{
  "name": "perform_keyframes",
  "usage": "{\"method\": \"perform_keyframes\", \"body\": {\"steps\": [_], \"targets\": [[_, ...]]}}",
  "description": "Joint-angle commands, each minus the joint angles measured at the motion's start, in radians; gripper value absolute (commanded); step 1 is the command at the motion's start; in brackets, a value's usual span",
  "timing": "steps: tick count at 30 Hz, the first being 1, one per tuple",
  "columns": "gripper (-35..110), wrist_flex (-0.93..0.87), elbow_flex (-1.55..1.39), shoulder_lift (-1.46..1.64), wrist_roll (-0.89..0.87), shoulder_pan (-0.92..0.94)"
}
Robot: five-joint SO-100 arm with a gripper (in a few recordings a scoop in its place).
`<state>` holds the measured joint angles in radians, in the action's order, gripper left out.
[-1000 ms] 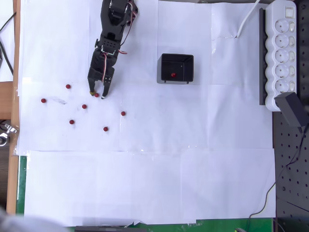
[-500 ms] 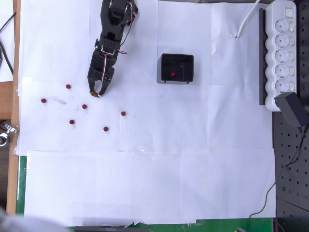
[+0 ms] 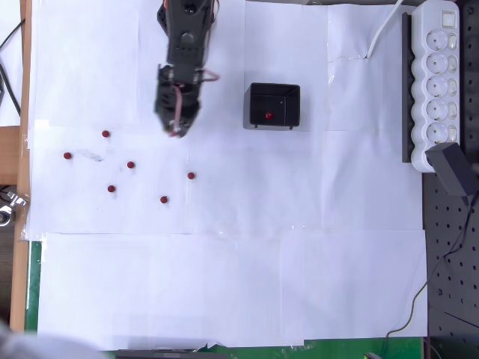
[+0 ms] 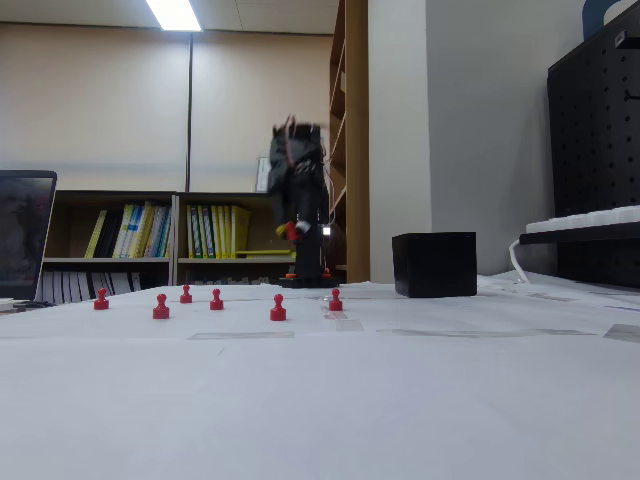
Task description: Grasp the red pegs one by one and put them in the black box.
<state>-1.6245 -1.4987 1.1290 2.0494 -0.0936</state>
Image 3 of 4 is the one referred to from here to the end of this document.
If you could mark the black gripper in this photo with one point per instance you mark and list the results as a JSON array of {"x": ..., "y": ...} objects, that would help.
[{"x": 176, "y": 112}]

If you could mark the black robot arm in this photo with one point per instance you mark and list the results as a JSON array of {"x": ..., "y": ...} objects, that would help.
[{"x": 187, "y": 37}]

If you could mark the black box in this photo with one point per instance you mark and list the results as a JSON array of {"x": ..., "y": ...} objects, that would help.
[{"x": 275, "y": 101}]

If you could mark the wooden table edge board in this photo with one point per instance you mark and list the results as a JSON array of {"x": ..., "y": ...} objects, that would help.
[{"x": 25, "y": 93}]

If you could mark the white paper table cover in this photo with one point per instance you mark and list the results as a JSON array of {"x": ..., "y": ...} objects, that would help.
[{"x": 224, "y": 280}]

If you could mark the metal clamp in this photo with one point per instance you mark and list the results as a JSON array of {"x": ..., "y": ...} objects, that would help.
[{"x": 15, "y": 200}]

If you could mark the green cutting mat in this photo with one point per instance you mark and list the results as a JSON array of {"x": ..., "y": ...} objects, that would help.
[{"x": 33, "y": 280}]

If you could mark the dark grey ridged panel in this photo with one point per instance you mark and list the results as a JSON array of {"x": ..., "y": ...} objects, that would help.
[{"x": 5, "y": 261}]

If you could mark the flat black device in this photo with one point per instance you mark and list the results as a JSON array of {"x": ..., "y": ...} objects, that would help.
[{"x": 168, "y": 354}]

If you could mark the blurry grey object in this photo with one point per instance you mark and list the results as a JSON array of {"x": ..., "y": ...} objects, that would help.
[{"x": 30, "y": 346}]

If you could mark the black power adapter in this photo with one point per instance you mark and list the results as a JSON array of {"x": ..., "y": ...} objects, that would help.
[{"x": 449, "y": 168}]

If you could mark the white power strip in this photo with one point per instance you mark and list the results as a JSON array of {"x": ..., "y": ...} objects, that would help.
[{"x": 436, "y": 22}]

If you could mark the black pegboard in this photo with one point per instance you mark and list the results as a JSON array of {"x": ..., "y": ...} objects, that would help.
[{"x": 456, "y": 299}]

